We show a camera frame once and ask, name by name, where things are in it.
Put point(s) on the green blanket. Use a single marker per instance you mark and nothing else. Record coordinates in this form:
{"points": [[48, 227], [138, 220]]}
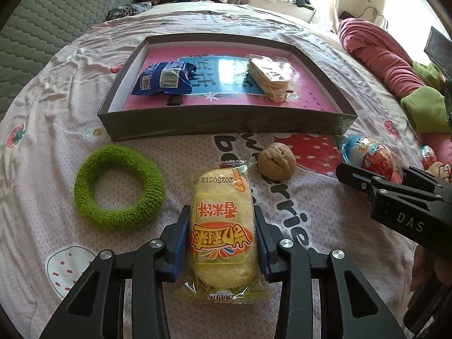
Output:
{"points": [[423, 109]]}

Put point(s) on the red ball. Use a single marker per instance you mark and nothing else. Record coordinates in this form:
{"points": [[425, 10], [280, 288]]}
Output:
{"points": [[370, 155]]}

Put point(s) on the grey cardboard box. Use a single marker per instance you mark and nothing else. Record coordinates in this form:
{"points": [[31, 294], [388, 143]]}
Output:
{"points": [[212, 123]]}

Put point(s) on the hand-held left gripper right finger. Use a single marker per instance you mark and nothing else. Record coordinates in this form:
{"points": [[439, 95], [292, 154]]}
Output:
{"points": [[263, 254]]}

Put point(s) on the black television screen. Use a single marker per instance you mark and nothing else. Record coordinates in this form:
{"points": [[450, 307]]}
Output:
{"points": [[436, 47]]}

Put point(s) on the dark patterned pillow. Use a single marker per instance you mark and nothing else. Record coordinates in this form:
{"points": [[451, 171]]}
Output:
{"points": [[127, 10]]}

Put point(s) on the person's right hand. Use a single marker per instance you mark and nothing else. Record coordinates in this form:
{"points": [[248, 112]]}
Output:
{"points": [[423, 272]]}

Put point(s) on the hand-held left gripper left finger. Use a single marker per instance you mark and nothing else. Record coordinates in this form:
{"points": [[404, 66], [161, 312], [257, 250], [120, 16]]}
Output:
{"points": [[180, 254]]}

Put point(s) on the pink quilt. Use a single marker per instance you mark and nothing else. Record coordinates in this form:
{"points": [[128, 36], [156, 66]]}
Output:
{"points": [[370, 53]]}

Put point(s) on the brown walnut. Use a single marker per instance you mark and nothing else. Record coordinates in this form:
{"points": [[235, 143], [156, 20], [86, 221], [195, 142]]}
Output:
{"points": [[275, 160]]}

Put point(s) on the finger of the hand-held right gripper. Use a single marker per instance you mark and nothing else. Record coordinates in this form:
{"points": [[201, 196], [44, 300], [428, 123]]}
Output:
{"points": [[356, 178], [423, 182]]}

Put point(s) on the yellow snack packet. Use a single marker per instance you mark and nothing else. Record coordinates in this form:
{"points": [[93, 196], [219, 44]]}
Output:
{"points": [[219, 226]]}

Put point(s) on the clear biscuit packet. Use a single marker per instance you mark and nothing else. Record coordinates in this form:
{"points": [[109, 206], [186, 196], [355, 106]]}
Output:
{"points": [[272, 74]]}

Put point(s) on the small wrapped candy ball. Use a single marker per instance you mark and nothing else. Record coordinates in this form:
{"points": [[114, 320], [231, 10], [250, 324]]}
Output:
{"points": [[429, 155]]}

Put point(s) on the blue snack packet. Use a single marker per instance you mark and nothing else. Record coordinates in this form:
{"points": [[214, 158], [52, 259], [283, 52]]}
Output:
{"points": [[155, 77]]}

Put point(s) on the pink printed bed sheet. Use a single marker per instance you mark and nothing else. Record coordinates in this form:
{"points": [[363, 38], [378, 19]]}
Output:
{"points": [[53, 113]]}

